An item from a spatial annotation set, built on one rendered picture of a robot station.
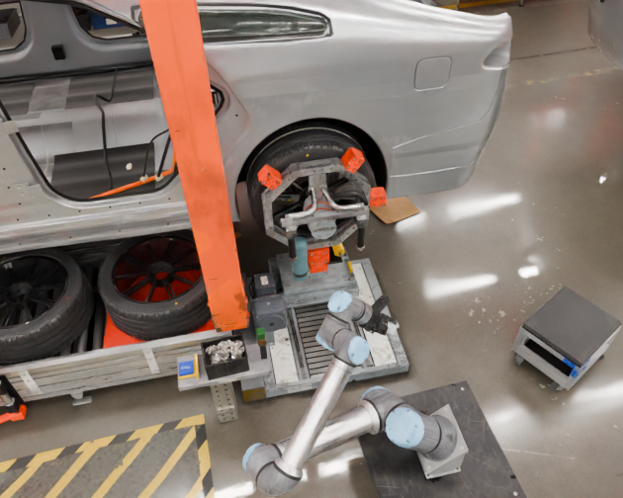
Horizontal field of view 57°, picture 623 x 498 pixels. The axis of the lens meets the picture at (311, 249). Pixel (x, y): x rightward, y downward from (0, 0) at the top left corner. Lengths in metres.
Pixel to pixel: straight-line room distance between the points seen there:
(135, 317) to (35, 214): 0.69
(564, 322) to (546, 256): 0.90
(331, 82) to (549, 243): 2.16
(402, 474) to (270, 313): 1.03
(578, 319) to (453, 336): 0.68
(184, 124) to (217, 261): 0.68
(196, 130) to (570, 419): 2.39
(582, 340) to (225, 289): 1.82
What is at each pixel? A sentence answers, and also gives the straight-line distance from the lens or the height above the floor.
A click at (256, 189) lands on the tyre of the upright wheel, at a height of 0.98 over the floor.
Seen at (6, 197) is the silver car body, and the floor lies 1.09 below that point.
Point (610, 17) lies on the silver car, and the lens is 4.65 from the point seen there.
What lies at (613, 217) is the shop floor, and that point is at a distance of 4.56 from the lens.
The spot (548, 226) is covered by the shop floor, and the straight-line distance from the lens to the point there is 4.31.
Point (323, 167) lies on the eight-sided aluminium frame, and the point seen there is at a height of 1.12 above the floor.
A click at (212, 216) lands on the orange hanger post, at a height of 1.26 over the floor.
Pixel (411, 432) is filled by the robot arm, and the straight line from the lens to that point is 2.38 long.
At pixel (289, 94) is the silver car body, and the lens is 2.60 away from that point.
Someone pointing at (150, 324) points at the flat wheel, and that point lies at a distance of 3.04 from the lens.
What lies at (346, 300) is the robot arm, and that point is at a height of 1.10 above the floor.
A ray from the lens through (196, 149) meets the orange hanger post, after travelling 2.07.
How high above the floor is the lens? 2.75
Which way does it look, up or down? 45 degrees down
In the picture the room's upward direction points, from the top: 2 degrees counter-clockwise
